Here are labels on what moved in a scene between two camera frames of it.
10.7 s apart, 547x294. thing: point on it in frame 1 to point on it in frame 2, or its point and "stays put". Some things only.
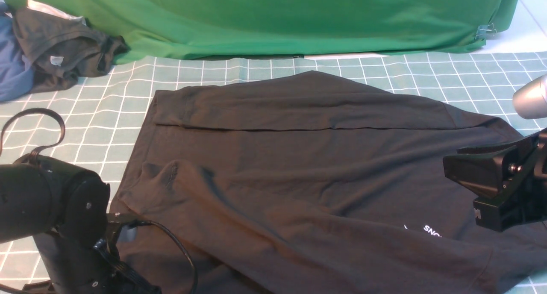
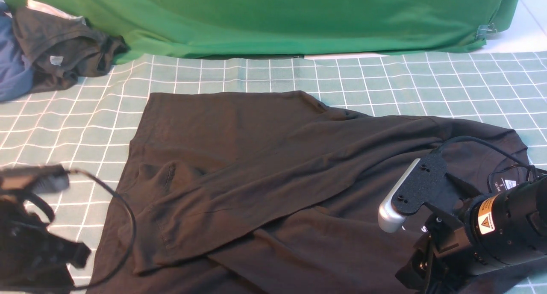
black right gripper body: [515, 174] to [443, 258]
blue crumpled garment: [16, 74] stays put
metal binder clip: [485, 32] stays put
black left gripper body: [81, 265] to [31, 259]
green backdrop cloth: [175, 22] stays put
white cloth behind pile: [35, 5] stays put
